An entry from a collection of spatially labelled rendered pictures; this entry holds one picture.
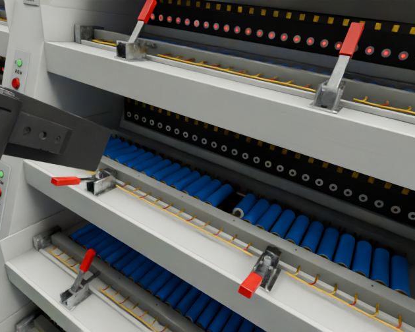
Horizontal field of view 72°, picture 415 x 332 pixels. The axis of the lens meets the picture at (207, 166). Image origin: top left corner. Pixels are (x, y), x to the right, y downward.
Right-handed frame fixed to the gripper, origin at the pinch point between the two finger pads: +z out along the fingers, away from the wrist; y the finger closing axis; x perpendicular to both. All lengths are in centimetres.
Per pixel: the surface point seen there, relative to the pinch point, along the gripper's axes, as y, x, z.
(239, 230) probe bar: 7.4, -4.3, 24.5
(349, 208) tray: 18.4, 3.7, 35.4
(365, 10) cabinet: 10.8, 31.5, 32.5
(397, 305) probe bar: 25.0, -4.2, 24.3
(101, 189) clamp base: -13.4, -7.2, 21.8
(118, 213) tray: -8.0, -8.6, 20.8
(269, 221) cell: 9.7, -2.1, 28.5
